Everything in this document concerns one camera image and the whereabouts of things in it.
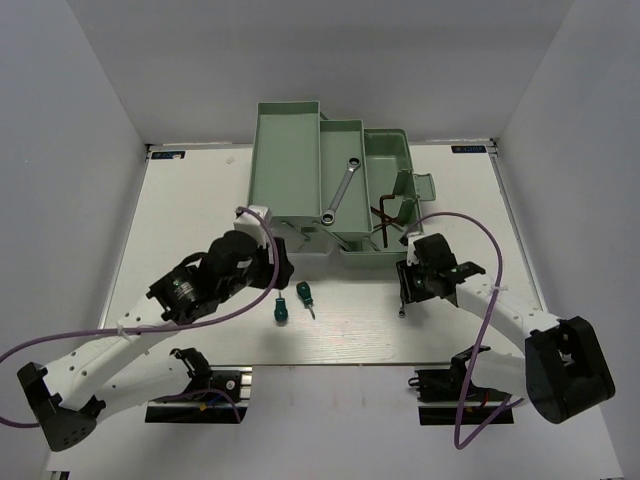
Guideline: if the thin brown hex key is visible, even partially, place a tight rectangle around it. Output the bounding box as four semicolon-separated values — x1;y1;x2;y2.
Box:
370;206;405;231

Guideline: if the large brown hex key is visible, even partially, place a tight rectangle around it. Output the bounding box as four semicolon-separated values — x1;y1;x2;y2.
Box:
379;194;395;248

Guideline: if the medium brown hex key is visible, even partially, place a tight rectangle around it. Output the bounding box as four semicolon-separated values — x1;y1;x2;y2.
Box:
370;206;403;235

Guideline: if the large silver ratchet wrench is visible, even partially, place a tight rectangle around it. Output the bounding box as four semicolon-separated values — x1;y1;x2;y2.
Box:
321;157;362;226

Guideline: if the green plastic toolbox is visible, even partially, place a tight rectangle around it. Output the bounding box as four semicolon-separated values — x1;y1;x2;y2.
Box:
248;101;436;268

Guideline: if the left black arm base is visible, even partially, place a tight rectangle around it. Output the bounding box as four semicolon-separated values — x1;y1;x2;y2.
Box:
145;348;252;425

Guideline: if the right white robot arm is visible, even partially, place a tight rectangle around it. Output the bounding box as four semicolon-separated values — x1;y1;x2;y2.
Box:
396;233;616;424

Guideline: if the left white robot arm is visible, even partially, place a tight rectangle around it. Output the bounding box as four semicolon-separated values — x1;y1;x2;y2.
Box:
17;231;294;452

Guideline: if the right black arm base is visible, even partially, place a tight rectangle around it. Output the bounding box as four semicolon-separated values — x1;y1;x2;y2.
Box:
408;348;507;426

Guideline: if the left green stubby screwdriver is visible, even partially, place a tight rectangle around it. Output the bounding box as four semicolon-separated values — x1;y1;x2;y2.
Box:
274;297;289;325

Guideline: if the green stubby screwdriver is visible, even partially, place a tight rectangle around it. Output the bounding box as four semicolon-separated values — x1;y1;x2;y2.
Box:
296;281;316;319
274;297;289;325

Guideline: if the right green stubby screwdriver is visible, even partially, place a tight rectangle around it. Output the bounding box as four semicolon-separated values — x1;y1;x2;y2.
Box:
296;281;316;319

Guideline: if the left blue label sticker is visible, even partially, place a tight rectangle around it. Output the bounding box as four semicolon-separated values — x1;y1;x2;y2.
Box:
151;151;186;160

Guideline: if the blue label sticker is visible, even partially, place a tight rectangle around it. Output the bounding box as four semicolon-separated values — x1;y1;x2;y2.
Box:
451;145;487;154
151;151;186;160

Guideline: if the right blue label sticker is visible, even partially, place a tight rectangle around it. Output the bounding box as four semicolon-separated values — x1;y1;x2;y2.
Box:
451;145;487;154

